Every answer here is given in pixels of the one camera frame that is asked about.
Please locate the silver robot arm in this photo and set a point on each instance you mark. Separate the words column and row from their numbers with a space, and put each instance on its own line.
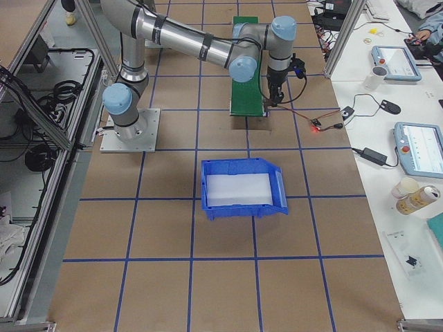
column 258, row 58

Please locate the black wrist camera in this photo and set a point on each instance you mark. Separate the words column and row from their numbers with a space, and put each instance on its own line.
column 298, row 67

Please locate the black mouse device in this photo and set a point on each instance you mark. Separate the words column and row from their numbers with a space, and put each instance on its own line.
column 390, row 107

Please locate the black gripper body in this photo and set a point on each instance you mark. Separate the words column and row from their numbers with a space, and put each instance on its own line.
column 275, row 78

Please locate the teach pendant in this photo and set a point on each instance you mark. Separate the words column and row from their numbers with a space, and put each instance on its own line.
column 398, row 62
column 420, row 148

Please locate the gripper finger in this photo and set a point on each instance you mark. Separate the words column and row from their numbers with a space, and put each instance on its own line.
column 275, row 95

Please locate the black power brick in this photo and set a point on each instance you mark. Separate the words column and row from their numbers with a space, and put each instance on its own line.
column 373, row 156

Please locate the blue plastic bin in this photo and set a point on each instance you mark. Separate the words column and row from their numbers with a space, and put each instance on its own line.
column 244, row 166

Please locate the small motor controller board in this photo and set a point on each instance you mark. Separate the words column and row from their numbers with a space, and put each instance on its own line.
column 315, row 125

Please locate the beige paper cup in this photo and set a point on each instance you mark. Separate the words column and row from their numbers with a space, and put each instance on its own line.
column 405, row 186

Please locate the green conveyor belt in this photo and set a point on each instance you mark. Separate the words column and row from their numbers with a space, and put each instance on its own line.
column 246, row 99

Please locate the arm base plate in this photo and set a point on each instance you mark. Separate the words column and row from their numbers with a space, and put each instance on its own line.
column 141, row 136

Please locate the white foam bin liner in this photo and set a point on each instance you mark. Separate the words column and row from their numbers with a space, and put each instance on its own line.
column 239, row 189

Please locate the person at desk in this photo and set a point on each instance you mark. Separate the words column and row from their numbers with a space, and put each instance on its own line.
column 431, row 29

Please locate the aluminium frame post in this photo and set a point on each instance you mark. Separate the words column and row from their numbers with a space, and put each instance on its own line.
column 346, row 30

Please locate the upper teach pendant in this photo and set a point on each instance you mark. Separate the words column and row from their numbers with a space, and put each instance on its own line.
column 398, row 62

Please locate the white cup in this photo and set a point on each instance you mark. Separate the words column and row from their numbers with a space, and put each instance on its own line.
column 375, row 78

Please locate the lower teach pendant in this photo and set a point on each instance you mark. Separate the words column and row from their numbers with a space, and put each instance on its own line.
column 420, row 148

